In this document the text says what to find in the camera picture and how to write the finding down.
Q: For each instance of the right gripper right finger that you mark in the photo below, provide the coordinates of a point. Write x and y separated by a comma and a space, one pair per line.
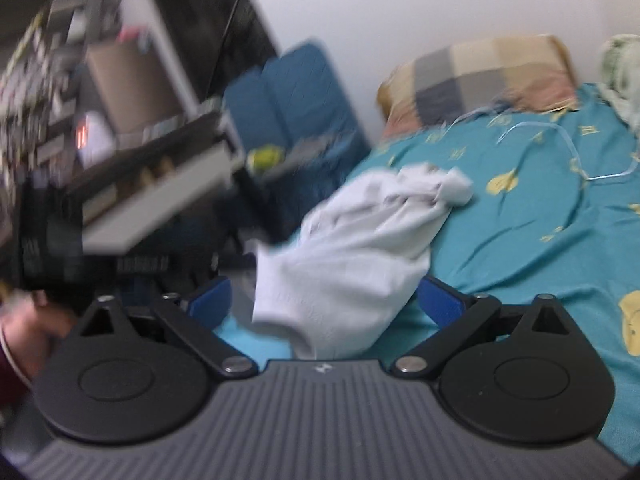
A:
462, 320

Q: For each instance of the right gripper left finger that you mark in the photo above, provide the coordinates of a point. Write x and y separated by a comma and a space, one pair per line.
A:
192, 320

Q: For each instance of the white garment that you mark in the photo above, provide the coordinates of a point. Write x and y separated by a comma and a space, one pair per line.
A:
357, 259

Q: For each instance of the person left hand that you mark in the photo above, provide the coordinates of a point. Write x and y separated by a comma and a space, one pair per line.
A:
31, 325

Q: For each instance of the teal patterned bed sheet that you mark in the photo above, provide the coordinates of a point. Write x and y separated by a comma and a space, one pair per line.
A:
554, 213

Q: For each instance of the yellow green plush toy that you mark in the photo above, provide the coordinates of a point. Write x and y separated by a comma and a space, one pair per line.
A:
265, 157

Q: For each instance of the white desk shelf unit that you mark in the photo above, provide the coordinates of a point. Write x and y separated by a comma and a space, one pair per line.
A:
120, 103

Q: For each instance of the blue covered chair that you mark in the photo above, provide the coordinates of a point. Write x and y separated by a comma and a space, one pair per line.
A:
292, 100

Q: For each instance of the plaid pillow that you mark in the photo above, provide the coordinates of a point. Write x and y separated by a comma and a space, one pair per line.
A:
528, 73

